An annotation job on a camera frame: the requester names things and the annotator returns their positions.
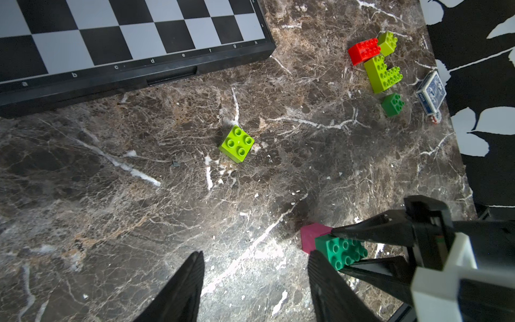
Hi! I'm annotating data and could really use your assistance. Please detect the pink lego brick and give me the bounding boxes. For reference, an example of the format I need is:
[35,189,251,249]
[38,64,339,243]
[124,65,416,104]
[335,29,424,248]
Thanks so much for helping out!
[300,223,333,254]

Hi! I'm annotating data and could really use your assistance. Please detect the dark green long lego brick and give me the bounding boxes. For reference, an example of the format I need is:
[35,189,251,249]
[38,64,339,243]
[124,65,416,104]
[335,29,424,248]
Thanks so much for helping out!
[315,234,368,271]

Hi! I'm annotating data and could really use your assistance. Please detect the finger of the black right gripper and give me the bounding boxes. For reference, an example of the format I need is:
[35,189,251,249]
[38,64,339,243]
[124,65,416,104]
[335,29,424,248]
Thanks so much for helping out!
[331,210,414,247]
[339,256,416,305]

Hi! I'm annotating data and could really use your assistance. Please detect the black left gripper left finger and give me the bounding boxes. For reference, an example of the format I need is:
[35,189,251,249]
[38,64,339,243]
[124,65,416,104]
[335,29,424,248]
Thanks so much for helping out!
[134,252,205,322]

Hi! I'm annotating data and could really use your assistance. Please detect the blue playing card box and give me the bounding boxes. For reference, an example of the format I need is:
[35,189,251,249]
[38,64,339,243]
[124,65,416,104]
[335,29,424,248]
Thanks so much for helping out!
[416,71,447,115]

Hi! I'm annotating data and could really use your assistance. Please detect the lime lego brick long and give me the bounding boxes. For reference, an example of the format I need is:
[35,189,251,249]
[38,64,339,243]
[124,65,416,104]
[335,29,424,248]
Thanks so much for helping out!
[373,67,403,93]
[363,54,387,94]

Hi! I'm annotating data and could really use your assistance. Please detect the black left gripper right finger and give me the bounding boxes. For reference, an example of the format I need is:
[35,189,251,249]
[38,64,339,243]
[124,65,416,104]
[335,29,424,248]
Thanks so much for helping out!
[307,250,379,321]

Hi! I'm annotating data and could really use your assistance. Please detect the red lego brick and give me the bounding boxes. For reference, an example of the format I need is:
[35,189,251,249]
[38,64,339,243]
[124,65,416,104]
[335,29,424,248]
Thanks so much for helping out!
[348,38,381,66]

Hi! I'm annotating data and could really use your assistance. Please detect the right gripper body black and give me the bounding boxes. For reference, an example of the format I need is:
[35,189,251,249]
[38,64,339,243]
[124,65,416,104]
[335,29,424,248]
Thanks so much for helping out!
[404,195,514,280]

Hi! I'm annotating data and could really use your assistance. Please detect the dark green square lego brick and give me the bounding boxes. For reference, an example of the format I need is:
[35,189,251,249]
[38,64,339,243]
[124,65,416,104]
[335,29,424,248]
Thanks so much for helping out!
[381,93,405,118]

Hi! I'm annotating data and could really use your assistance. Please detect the black white chessboard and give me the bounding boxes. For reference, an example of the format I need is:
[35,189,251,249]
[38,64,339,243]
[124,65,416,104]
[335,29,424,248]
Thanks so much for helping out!
[1,0,276,118]

